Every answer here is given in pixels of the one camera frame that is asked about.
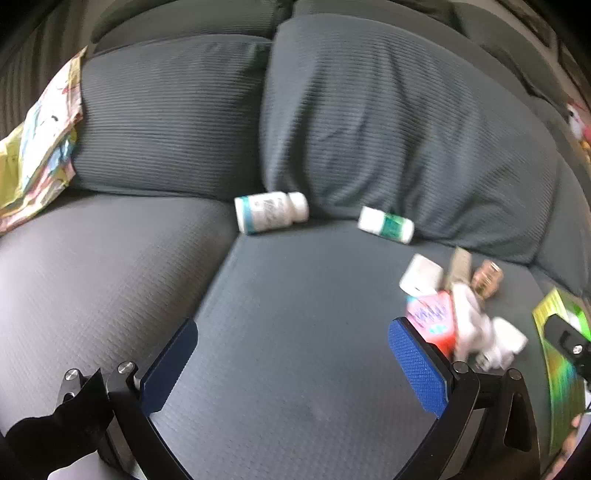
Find white charger block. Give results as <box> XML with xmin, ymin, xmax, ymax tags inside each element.
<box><xmin>400</xmin><ymin>253</ymin><xmax>443</xmax><ymax>296</ymax></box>

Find white pill bottle blue label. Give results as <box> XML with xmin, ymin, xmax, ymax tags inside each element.
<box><xmin>234</xmin><ymin>191</ymin><xmax>310</xmax><ymax>236</ymax></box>

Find colourful printed cloth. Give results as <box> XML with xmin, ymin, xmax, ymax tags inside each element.
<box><xmin>0</xmin><ymin>46</ymin><xmax>87</xmax><ymax>234</ymax></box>

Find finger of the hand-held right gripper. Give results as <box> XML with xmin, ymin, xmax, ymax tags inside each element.
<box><xmin>543</xmin><ymin>314</ymin><xmax>591</xmax><ymax>385</ymax></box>

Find white plug adapter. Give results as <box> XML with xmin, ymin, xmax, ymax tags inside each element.
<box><xmin>478</xmin><ymin>318</ymin><xmax>529</xmax><ymax>373</ymax></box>

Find tan knobby object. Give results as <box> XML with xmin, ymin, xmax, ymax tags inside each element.
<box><xmin>472</xmin><ymin>260</ymin><xmax>504</xmax><ymax>302</ymax></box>

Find grey sofa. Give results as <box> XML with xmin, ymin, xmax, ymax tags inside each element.
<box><xmin>0</xmin><ymin>0</ymin><xmax>591</xmax><ymax>480</ymax></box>

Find green cardboard box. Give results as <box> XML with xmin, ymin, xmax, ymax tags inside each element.
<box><xmin>532</xmin><ymin>287</ymin><xmax>591</xmax><ymax>459</ymax></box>

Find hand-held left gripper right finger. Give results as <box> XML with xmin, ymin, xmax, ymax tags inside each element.
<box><xmin>388</xmin><ymin>316</ymin><xmax>542</xmax><ymax>480</ymax></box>

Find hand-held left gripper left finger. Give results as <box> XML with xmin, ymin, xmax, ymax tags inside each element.
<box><xmin>58</xmin><ymin>318</ymin><xmax>200</xmax><ymax>480</ymax></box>

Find white pill bottle green label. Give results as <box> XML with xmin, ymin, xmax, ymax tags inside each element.
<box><xmin>357</xmin><ymin>206</ymin><xmax>415</xmax><ymax>245</ymax></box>

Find white plush toy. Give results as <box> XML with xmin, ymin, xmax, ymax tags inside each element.
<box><xmin>566</xmin><ymin>100</ymin><xmax>591</xmax><ymax>139</ymax></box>

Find white plastic item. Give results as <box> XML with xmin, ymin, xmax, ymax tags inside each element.
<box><xmin>450</xmin><ymin>283</ymin><xmax>491</xmax><ymax>361</ymax></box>

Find small brown box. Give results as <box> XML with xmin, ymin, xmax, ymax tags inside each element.
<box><xmin>444</xmin><ymin>248</ymin><xmax>472</xmax><ymax>289</ymax></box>

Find black cloth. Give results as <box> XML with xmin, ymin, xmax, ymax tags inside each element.
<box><xmin>0</xmin><ymin>368</ymin><xmax>114</xmax><ymax>480</ymax></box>

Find pink and red packet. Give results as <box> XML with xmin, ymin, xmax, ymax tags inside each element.
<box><xmin>406</xmin><ymin>290</ymin><xmax>459</xmax><ymax>357</ymax></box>

